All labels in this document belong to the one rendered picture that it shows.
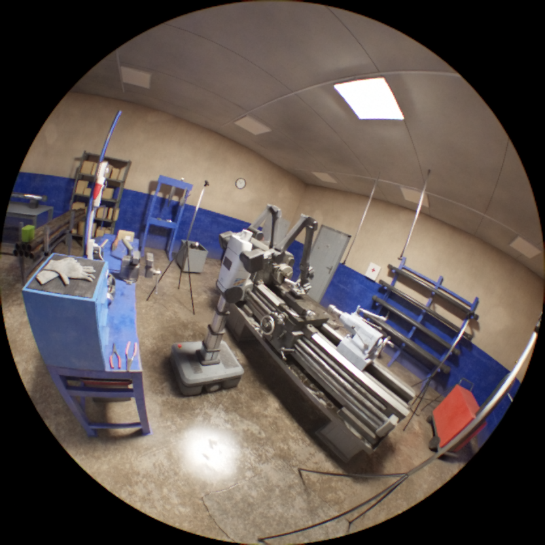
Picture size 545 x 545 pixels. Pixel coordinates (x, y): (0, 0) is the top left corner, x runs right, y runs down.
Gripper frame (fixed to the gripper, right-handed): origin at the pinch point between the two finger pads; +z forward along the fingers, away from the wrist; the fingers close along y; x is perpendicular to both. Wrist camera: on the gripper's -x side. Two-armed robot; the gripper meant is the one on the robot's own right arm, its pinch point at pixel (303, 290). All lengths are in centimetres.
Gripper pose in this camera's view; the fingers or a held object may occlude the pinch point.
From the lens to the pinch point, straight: 175.6
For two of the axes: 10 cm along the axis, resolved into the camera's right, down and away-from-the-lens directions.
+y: -5.7, -4.3, 7.0
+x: -8.2, 3.5, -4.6
